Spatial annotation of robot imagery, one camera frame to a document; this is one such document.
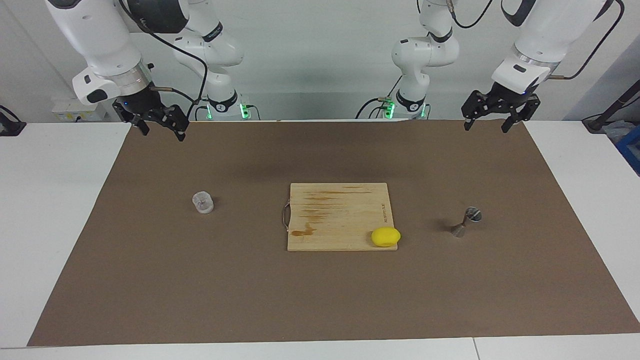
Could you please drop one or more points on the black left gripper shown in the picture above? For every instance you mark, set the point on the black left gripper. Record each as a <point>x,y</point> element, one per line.
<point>507,97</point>

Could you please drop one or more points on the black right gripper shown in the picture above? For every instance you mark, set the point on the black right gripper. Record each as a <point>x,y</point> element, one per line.
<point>140,102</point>

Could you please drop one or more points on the small clear cup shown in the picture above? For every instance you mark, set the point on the small clear cup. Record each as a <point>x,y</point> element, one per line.
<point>203,202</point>

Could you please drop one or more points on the steel double jigger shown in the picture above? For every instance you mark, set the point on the steel double jigger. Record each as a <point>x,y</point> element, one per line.
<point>472,215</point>

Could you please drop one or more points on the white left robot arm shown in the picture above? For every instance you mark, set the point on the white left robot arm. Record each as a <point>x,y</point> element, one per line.
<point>550,30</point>

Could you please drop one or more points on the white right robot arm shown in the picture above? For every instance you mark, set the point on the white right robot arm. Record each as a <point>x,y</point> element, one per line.
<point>100,40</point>

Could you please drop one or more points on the white power strip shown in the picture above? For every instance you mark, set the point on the white power strip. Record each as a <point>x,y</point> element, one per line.
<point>80,110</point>

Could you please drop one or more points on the black stand leg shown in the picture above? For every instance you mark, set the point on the black stand leg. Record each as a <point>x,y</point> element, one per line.
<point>597,122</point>

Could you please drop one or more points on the clear plastic bag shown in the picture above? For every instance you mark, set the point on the clear plastic bag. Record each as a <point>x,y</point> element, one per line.
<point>617,131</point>

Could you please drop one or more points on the blue crate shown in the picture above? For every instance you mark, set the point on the blue crate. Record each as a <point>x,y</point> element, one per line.
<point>631,150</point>

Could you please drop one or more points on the yellow lemon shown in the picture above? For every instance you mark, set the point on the yellow lemon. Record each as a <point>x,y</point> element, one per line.
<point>385,236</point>

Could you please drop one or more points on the brown table mat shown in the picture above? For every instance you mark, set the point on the brown table mat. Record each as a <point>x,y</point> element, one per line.
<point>200,290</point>

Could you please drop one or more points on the wooden cutting board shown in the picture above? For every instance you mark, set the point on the wooden cutting board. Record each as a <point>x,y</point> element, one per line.
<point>340,215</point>

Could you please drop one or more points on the black clamp mount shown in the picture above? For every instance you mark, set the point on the black clamp mount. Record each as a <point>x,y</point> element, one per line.
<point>10,127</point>

